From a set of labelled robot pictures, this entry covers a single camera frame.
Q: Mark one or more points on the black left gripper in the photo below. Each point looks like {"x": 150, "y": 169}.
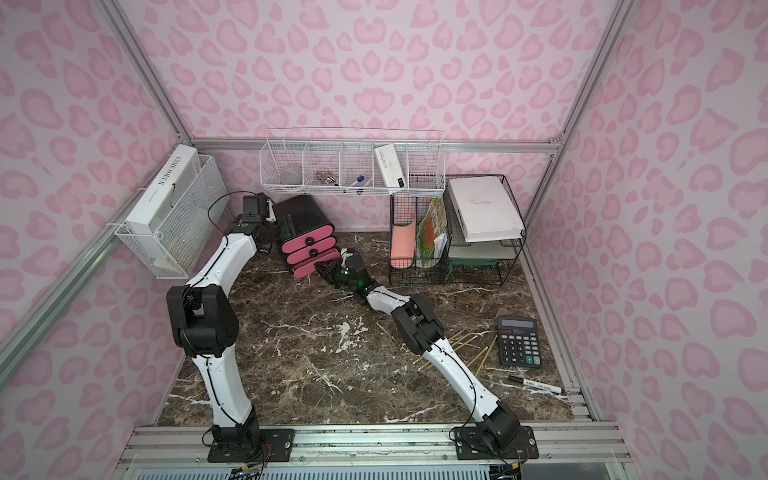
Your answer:
{"x": 267, "y": 210}

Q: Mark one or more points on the black white marker pen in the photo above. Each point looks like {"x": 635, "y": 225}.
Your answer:
{"x": 553, "y": 389}

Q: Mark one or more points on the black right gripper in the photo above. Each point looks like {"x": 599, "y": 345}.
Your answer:
{"x": 335, "y": 269}

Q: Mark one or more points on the black wire file rack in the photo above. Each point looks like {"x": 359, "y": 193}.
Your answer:
{"x": 405, "y": 208}

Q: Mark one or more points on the green red booklet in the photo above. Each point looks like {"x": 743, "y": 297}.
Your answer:
{"x": 432, "y": 235}

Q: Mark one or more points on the pink folder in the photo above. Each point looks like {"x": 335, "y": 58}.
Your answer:
{"x": 402, "y": 245}

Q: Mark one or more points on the pink bottom drawer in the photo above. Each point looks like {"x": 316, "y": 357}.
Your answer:
{"x": 307, "y": 267}

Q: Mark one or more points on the black pink drawer cabinet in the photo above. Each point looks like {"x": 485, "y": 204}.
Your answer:
{"x": 306, "y": 214}

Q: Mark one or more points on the black calculator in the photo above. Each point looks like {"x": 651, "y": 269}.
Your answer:
{"x": 519, "y": 342}

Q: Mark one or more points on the pink top drawer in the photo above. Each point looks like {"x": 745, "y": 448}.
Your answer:
{"x": 311, "y": 239}

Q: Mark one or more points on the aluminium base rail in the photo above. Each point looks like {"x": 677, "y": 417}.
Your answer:
{"x": 559, "y": 450}

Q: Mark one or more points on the white side wire basket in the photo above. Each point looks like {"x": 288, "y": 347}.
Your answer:
{"x": 174, "y": 250}

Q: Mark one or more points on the black wire paper tray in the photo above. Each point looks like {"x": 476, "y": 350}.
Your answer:
{"x": 481, "y": 263}

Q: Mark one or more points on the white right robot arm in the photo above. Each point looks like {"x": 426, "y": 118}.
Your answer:
{"x": 492, "y": 430}

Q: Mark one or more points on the white paper stack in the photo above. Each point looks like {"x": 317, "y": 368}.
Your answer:
{"x": 485, "y": 209}

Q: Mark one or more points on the white wire wall basket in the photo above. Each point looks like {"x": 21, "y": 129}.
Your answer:
{"x": 326, "y": 160}

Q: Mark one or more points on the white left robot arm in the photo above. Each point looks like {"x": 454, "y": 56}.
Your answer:
{"x": 205, "y": 325}

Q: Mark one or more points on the white box in basket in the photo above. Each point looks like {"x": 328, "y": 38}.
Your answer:
{"x": 389, "y": 165}

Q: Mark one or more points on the white book in side basket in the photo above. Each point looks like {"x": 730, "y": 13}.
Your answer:
{"x": 164, "y": 191}

